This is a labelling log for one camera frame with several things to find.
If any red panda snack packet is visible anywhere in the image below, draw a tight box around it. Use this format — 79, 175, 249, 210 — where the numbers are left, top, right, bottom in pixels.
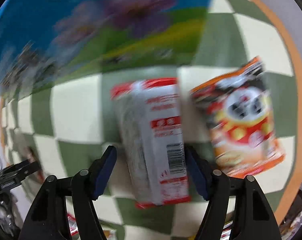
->
190, 56, 285, 178

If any red white snack packet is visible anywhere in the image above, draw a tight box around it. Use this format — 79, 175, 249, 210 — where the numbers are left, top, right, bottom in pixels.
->
111, 77, 191, 208

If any green white checkered mat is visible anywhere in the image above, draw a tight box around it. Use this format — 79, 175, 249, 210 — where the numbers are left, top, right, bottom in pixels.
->
0, 0, 302, 240

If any cardboard milk box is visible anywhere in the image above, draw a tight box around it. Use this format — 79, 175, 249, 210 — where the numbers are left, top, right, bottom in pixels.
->
0, 0, 211, 95

